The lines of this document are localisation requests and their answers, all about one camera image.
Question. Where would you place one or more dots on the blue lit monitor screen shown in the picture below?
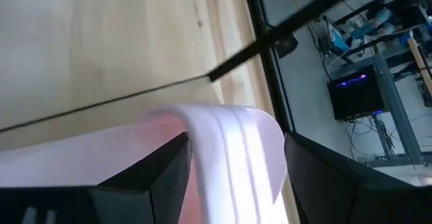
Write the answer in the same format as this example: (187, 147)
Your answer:
(339, 38)

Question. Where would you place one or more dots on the person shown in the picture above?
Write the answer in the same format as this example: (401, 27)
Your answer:
(381, 16)

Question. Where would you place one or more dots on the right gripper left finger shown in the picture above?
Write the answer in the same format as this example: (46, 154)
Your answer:
(135, 200)

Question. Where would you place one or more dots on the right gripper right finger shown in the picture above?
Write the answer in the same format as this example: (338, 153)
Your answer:
(337, 197)

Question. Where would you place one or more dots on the black computer tower blue lights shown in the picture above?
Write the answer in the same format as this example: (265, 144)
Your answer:
(356, 96)

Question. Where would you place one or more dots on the pink slide sandal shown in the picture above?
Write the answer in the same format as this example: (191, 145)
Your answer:
(236, 149)

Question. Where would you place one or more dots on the wooden top desk grey legs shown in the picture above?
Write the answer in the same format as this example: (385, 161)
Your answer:
(395, 109)

